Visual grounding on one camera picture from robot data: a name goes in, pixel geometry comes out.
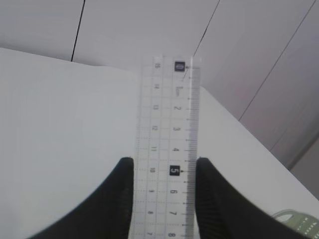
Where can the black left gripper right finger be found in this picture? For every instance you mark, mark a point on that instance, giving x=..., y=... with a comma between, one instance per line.
x=223, y=213

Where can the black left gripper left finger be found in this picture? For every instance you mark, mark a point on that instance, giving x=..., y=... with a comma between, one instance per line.
x=105, y=214

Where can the clear plastic ruler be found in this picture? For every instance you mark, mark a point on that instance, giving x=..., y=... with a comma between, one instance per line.
x=166, y=149

